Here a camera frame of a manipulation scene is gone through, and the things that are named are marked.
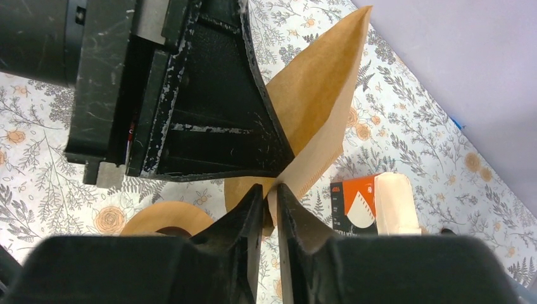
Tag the orange coffee filter box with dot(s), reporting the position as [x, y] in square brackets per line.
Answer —
[380, 204]

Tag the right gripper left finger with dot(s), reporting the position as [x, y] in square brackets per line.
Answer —
[218, 265]

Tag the wooden ring holder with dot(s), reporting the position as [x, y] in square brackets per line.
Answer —
[172, 218]

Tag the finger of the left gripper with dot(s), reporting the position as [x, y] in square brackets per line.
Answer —
[205, 111]

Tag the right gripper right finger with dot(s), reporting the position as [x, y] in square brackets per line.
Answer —
[318, 265]

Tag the floral tablecloth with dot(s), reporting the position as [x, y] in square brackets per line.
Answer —
[394, 125]

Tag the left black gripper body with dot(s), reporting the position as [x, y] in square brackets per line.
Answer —
[122, 59]

